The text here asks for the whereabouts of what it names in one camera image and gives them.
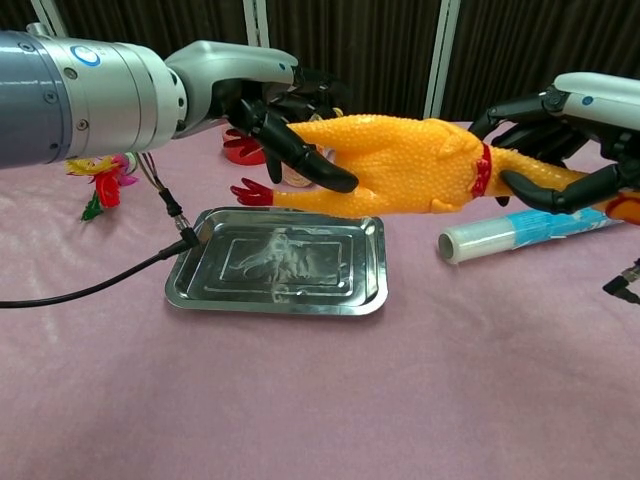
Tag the cling film roll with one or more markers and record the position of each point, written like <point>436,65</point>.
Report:
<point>500,235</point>

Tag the pink tablecloth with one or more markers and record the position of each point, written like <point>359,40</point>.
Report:
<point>320,390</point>

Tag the white partition post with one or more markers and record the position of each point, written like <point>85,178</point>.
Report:
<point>442,55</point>
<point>256,20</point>
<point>44,12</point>

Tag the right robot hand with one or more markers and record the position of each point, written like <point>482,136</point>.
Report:
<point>610,100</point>

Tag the colourful feather shuttlecock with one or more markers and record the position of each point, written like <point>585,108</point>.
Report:
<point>107,187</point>

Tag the silver metal tray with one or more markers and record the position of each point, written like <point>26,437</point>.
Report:
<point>280,270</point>

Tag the yellow rubber chicken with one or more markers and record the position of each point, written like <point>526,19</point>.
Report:
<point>410,160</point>

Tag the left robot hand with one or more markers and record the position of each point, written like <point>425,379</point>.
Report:
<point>230,62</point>

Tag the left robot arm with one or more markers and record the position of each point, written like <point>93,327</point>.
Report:
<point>75,95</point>

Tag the orange juice bottle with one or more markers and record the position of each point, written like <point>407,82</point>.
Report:
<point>296,178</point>

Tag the black pleated partition panel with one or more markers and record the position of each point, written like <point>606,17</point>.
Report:
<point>525,40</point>
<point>150,22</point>
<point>350,45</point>
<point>15,12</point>

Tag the red tape roll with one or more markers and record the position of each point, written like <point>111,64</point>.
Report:
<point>240,155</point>

